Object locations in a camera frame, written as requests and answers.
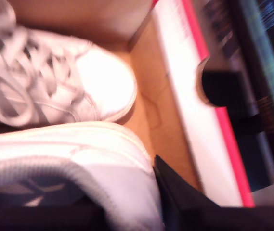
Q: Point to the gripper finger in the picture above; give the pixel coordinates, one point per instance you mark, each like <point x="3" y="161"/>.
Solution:
<point x="175" y="192"/>
<point x="88" y="219"/>

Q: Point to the white leather sneaker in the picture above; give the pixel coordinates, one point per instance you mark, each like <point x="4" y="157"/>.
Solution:
<point x="79" y="149"/>
<point x="98" y="77"/>

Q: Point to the red cardboard shoebox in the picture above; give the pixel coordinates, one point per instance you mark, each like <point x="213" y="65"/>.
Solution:
<point x="151" y="108"/>

